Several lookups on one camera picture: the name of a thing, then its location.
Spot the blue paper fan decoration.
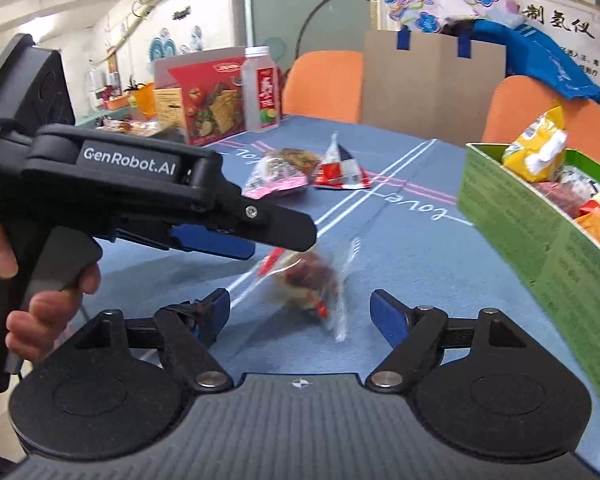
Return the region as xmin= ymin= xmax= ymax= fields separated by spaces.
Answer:
xmin=147 ymin=27 xmax=203 ymax=63

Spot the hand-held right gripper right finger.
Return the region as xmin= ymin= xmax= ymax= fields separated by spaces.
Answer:
xmin=367 ymin=289 xmax=528 ymax=392

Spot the orange plant pot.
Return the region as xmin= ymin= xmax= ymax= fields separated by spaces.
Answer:
xmin=125 ymin=77 xmax=157 ymax=120

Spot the red cracker box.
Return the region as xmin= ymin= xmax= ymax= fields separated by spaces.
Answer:
xmin=153 ymin=46 xmax=248 ymax=147

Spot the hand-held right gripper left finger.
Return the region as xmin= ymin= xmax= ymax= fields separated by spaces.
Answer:
xmin=75 ymin=287 xmax=233 ymax=392

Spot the clear red dates packet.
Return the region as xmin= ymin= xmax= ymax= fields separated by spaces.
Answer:
xmin=230 ymin=240 xmax=361 ymax=343

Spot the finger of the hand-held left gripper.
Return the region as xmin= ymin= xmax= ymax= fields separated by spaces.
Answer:
xmin=212 ymin=180 xmax=317 ymax=252
xmin=115 ymin=224 xmax=256 ymax=262

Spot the brown paper bag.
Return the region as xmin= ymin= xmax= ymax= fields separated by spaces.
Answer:
xmin=361 ymin=27 xmax=508 ymax=133

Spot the yellow crinkled snack packet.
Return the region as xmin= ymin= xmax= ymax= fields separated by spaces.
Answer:
xmin=501 ymin=105 xmax=568 ymax=183

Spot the pink snack packet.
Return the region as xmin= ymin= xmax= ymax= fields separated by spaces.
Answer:
xmin=241 ymin=147 xmax=323 ymax=200

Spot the green cardboard box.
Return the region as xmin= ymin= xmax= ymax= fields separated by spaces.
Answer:
xmin=457 ymin=142 xmax=600 ymax=436

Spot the red label drink bottle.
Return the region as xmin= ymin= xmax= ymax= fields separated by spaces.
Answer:
xmin=241 ymin=46 xmax=282 ymax=134

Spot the white wall poster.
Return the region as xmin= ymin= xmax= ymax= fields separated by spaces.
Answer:
xmin=505 ymin=0 xmax=600 ymax=106

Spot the blue plastic bag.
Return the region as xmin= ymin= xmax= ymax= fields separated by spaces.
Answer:
xmin=472 ymin=19 xmax=600 ymax=106

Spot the person's left hand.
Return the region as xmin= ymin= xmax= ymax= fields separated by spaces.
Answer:
xmin=0 ymin=214 xmax=102 ymax=362

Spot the red white triangular packet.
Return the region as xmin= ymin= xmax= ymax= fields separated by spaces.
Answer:
xmin=312 ymin=131 xmax=373 ymax=191

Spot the maroon snack packet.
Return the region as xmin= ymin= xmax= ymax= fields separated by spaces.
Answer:
xmin=532 ymin=180 xmax=588 ymax=218

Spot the orange chair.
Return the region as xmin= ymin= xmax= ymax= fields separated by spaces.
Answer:
xmin=281 ymin=50 xmax=365 ymax=125
xmin=481 ymin=75 xmax=600 ymax=168

